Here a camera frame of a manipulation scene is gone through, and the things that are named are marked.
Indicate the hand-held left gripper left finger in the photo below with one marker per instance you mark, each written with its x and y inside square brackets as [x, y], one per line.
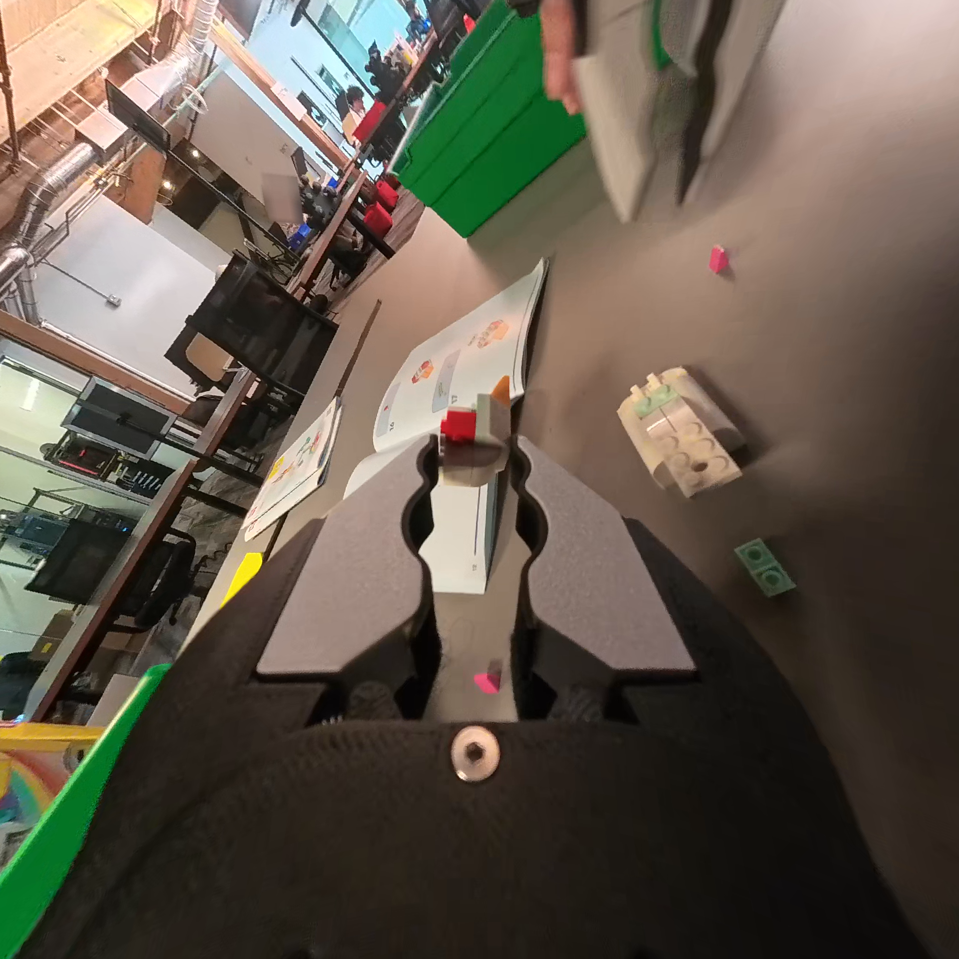
[352, 584]

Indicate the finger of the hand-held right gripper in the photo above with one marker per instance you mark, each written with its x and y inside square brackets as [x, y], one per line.
[738, 60]
[625, 135]

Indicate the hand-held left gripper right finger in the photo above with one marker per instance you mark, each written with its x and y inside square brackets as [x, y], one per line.
[599, 592]

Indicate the white and red lego assembly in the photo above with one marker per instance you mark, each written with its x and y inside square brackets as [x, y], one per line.
[494, 423]

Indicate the pink lego brick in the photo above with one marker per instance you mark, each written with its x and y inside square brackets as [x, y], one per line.
[485, 680]

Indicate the pink sloped lego piece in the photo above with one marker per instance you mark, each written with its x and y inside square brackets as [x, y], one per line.
[719, 260]

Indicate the tan lego assembly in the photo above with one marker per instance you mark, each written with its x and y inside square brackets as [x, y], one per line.
[697, 457]

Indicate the light green lego plate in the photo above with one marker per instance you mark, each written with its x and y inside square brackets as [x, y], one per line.
[764, 567]

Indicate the yellow lego set box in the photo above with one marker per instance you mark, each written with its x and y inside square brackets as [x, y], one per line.
[37, 794]

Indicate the person's right hand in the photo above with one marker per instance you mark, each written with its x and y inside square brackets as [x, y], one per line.
[562, 52]

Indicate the yellow card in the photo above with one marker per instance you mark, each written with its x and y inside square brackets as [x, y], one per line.
[243, 577]

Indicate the thin instruction booklet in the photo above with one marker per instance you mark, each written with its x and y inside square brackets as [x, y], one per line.
[300, 464]

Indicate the green storage bin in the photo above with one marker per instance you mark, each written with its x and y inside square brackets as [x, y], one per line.
[487, 135]
[90, 772]

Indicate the black office chair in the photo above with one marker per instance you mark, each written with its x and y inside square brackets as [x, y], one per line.
[165, 577]

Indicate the open instruction booklet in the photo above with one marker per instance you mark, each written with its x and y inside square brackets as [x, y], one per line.
[449, 359]

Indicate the red chair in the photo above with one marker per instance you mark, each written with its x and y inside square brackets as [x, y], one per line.
[386, 192]
[378, 219]
[368, 121]

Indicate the black desk monitor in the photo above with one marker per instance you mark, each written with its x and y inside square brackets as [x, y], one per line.
[75, 562]

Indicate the grey framed monitor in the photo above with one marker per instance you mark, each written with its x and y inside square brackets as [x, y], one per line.
[120, 416]

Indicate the cardboard box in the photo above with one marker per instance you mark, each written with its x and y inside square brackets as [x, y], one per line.
[52, 637]

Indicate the blue crate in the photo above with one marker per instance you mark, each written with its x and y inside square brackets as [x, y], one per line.
[300, 236]

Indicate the black hanging monitor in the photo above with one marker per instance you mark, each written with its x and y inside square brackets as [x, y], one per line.
[139, 120]

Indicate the silver ventilation duct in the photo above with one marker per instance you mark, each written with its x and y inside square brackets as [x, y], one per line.
[52, 187]

